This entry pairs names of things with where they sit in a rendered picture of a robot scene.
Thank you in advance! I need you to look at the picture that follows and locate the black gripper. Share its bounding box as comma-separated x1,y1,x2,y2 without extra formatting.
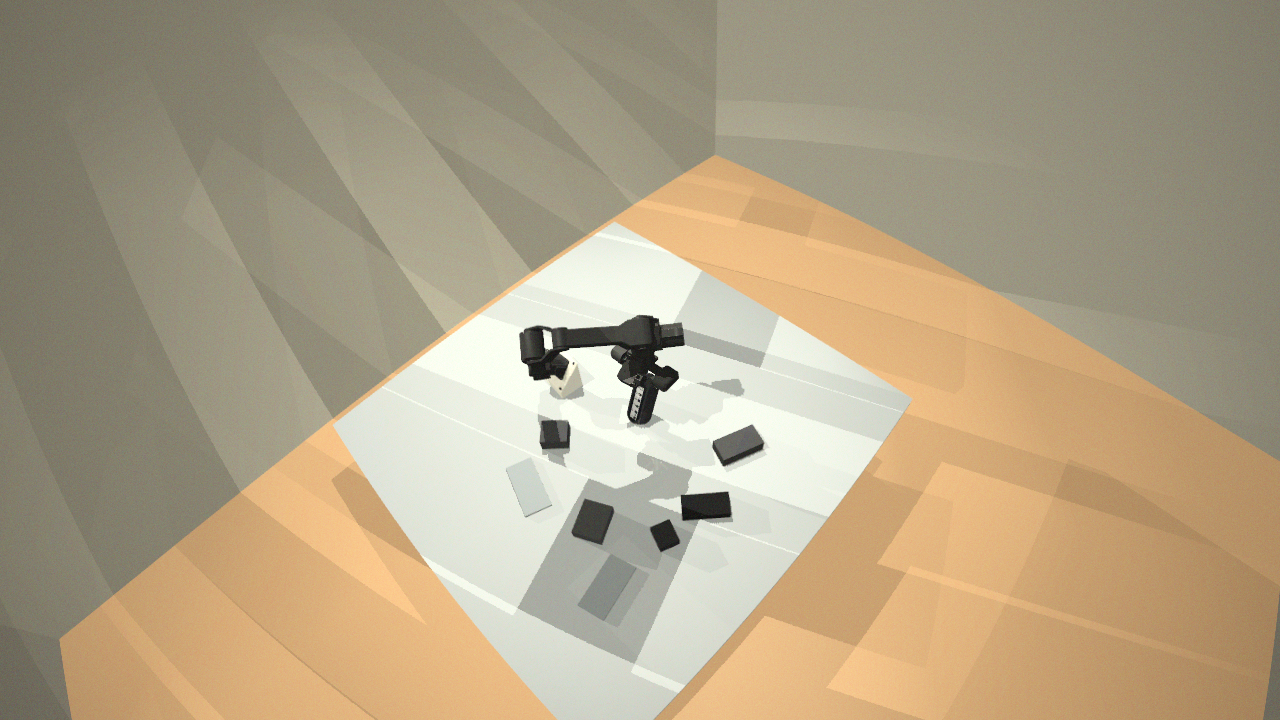
611,345,678,392

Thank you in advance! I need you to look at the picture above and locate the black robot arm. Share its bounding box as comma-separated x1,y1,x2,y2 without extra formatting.
518,315,685,388

